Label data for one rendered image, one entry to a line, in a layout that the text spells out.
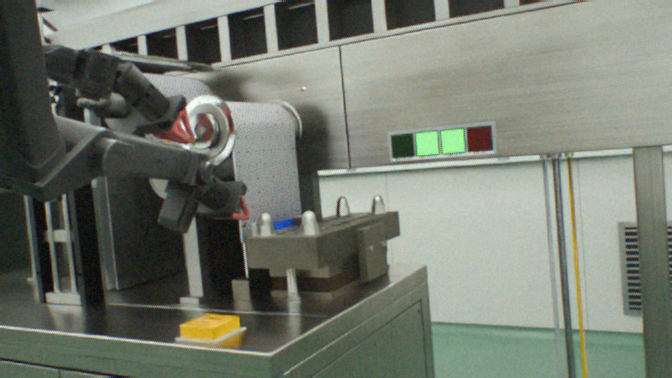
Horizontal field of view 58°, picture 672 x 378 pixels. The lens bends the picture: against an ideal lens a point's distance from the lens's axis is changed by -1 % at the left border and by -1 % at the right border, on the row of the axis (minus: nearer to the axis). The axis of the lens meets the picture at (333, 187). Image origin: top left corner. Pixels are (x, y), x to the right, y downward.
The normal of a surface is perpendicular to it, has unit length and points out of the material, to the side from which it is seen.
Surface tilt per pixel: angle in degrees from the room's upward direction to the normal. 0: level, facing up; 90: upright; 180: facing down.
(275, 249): 90
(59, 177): 111
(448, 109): 90
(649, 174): 90
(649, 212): 90
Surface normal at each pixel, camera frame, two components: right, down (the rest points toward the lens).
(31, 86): 0.94, 0.31
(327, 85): -0.48, 0.09
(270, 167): 0.87, -0.05
